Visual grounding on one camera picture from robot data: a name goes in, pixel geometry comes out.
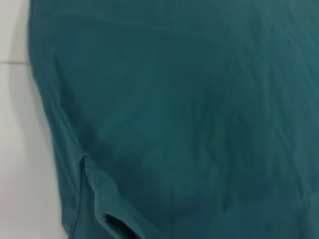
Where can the teal blue t-shirt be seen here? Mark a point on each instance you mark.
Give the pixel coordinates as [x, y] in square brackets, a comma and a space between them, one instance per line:
[174, 112]

